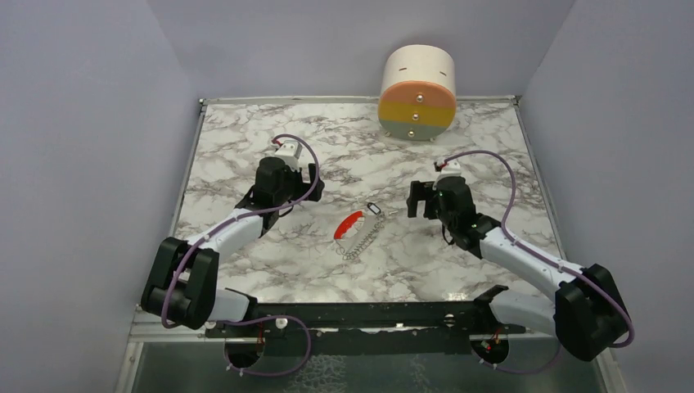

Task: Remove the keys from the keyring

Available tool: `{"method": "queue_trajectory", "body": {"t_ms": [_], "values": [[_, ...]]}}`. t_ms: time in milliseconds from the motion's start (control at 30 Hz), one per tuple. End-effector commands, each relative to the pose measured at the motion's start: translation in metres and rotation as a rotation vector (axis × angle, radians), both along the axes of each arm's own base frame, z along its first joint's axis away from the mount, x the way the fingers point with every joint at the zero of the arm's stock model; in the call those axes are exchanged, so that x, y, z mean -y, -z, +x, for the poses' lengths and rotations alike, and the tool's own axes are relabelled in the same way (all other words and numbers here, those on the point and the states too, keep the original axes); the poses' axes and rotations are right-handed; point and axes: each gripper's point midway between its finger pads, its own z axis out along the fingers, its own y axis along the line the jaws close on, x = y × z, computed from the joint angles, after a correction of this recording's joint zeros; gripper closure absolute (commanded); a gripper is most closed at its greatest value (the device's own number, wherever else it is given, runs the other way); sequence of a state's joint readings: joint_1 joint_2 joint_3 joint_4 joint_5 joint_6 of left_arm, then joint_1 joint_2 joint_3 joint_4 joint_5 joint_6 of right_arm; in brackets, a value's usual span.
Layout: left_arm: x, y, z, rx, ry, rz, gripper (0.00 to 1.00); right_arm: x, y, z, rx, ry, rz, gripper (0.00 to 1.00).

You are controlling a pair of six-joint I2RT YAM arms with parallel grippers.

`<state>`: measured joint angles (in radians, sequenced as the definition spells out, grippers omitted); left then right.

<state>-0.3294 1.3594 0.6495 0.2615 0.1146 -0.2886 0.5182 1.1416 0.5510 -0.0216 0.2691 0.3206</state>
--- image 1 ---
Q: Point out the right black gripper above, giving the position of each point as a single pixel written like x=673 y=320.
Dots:
x=421 y=191

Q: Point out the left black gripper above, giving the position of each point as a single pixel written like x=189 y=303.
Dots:
x=302 y=187

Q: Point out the red keychain with metal chain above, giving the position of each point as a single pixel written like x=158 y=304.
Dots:
x=355 y=233

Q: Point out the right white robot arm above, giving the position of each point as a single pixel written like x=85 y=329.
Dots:
x=580 y=306

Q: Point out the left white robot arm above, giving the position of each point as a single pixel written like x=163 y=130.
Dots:
x=182 y=285

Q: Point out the round pastel drawer cabinet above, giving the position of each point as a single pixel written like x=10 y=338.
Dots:
x=418 y=98

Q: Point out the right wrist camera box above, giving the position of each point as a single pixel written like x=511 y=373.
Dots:
x=447 y=169

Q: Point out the black mounting rail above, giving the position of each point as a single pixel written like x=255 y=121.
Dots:
x=388 y=328

